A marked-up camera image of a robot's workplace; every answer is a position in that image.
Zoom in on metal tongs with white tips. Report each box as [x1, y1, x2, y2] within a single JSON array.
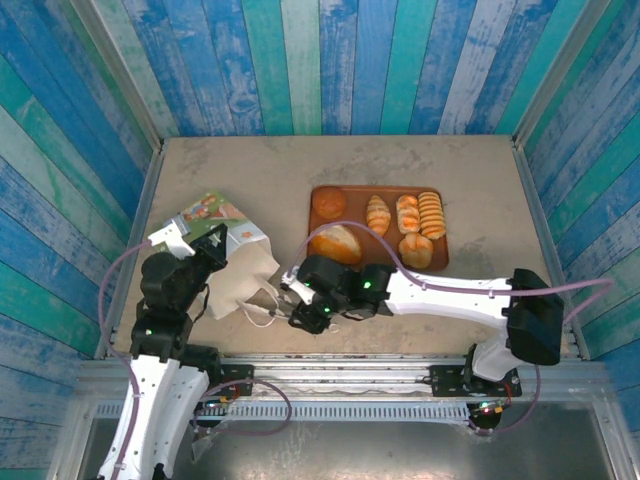
[[267, 294, 342, 335]]

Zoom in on white printed paper bag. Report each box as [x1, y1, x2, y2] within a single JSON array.
[[172, 188, 282, 329]]

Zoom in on oval split fake loaf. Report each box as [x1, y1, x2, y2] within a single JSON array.
[[309, 223, 363, 265]]

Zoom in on knotted fake bread roll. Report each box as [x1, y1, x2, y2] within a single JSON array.
[[398, 231, 435, 270]]

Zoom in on fake croissant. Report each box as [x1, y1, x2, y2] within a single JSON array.
[[365, 194, 392, 238]]

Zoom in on round brown fake bun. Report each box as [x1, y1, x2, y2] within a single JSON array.
[[312, 186, 348, 220]]

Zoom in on twisted glazed fake bread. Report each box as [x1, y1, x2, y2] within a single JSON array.
[[395, 194, 421, 235]]

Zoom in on brown plastic tray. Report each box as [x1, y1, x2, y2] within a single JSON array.
[[307, 184, 450, 272]]

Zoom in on ridged striped fake bread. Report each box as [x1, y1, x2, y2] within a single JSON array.
[[417, 191, 447, 240]]

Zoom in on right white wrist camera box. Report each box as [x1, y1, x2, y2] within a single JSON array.
[[279, 272, 314, 304]]

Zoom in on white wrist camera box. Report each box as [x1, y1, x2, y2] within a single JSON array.
[[147, 217, 197, 259], [279, 272, 314, 304]]

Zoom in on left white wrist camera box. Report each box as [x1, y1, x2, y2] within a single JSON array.
[[147, 217, 197, 259]]

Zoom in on aluminium mounting rail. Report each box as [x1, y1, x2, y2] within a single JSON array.
[[79, 353, 611, 404]]

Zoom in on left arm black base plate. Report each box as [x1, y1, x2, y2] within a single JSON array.
[[219, 363, 255, 398]]

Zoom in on aluminium table side rail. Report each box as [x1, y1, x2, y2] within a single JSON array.
[[510, 139, 591, 360], [94, 142, 166, 360]]

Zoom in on grey slotted cable duct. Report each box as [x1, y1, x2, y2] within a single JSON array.
[[94, 401, 474, 425]]

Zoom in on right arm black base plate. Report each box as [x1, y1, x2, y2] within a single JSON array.
[[430, 363, 522, 399]]

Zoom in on aluminium frame post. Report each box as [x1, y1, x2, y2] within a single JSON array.
[[512, 0, 614, 146], [69, 0, 166, 151]]

